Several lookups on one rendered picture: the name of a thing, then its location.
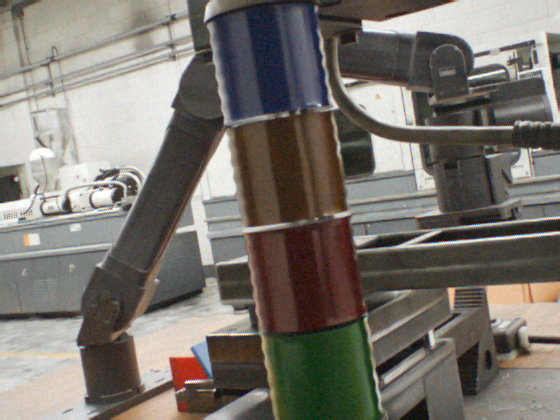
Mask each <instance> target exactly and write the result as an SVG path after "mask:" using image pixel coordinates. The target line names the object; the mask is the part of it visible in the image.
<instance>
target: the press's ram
mask: <svg viewBox="0 0 560 420"><path fill-rule="evenodd" d="M353 238H354V240H355V242H356V244H357V251H356V254H357V257H358V260H359V268H358V270H359V272H360V274H361V276H362V284H361V286H362V288H363V290H364V292H365V300H364V302H365V306H366V308H367V312H366V313H368V319H367V323H368V325H369V326H370V329H371V336H370V338H371V341H372V345H373V351H372V355H373V357H374V358H375V360H376V367H377V366H378V365H379V364H382V363H384V362H385V361H386V360H387V359H389V358H391V357H392V356H394V355H395V354H397V352H399V351H402V350H403V349H404V348H405V347H406V346H408V345H410V348H413V347H415V346H424V347H427V348H428V349H431V348H433V347H436V338H435V333H434V328H435V327H437V326H439V325H440V324H442V322H444V321H447V320H448V319H449V318H450V317H452V312H451V307H450V301H449V297H448V289H449V288H464V287H480V286H494V285H509V284H540V283H556V282H560V216H556V217H548V218H540V219H531V220H514V221H506V222H497V223H488V224H480V225H471V226H454V227H446V228H437V229H429V230H421V231H412V232H395V233H387V234H378V235H370V236H361V237H353ZM247 257H248V256H242V257H240V258H237V259H234V260H232V261H228V262H219V263H216V264H215V270H216V275H217V280H218V285H219V290H220V295H221V300H223V301H224V300H253V301H251V302H249V303H247V307H248V312H249V317H247V318H243V319H240V320H239V321H237V322H234V323H233V324H231V325H227V326H225V327H222V328H221V329H219V330H216V331H213V332H210V333H209V334H207V335H205V338H206V343H207V348H208V353H209V363H211V364H210V368H211V373H212V377H213V382H214V386H215V387H225V388H270V385H269V383H268V381H267V369H266V368H265V354H264V351H263V350H262V338H261V336H260V334H259V318H258V316H257V313H256V312H255V310H256V302H255V300H254V298H253V284H252V282H251V281H250V275H251V270H250V269H249V267H248V265H247Z"/></svg>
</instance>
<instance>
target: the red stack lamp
mask: <svg viewBox="0 0 560 420"><path fill-rule="evenodd" d="M351 219H352V213H335V214H332V215H327V216H323V217H319V218H314V219H305V220H301V221H296V222H290V223H284V224H278V225H272V226H258V227H252V228H248V229H246V230H244V231H242V233H243V235H244V238H245V249H246V253H247V255H248V257H247V265H248V267H249V269H250V270H251V275H250V281H251V282H252V284H253V298H254V300H255V302H256V310H255V312H256V313H257V316H258V318H259V330H262V331H271V332H287V331H305V330H311V329H316V328H321V327H326V326H330V325H337V324H340V323H343V322H346V321H349V320H352V319H356V318H358V317H359V316H361V315H363V314H365V313H366V312H367V308H366V306H365V302H364V300H365V292H364V290H363V288H362V286H361V284H362V276H361V274H360V272H359V270H358V268H359V260H358V257H357V254H356V251H357V244H356V242H355V240H354V238H353V235H354V228H353V226H352V222H351Z"/></svg>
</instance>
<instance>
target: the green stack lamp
mask: <svg viewBox="0 0 560 420"><path fill-rule="evenodd" d="M367 319H368V313H365V314H363V315H361V316H359V317H358V318H356V319H352V320H349V321H346V322H343V323H340V324H337V325H330V326H326V327H321V328H316V329H311V330H305V331H287V332H271V331H262V330H259V334H260V336H261V338H262V350H263V351H264V354H265V368H266V369H267V381H268V383H269V385H270V396H271V401H272V402H273V404H272V412H273V415H274V416H275V418H276V420H378V419H379V418H380V416H382V415H383V412H384V408H383V406H382V404H381V403H380V400H381V392H380V390H379V386H378V384H379V377H378V375H377V372H376V370H375V368H376V360H375V358H374V357H373V355H372V351H373V345H372V341H371V338H370V336H371V329H370V326H369V325H368V323H367Z"/></svg>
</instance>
